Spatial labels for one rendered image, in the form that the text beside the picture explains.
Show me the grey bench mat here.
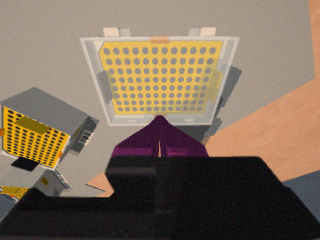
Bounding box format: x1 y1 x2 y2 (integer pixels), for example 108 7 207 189
0 0 315 197

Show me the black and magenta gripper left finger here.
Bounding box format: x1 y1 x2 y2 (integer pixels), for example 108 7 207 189
110 115 160 158

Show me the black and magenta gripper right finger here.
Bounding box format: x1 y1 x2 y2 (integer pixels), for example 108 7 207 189
160 115 209 157

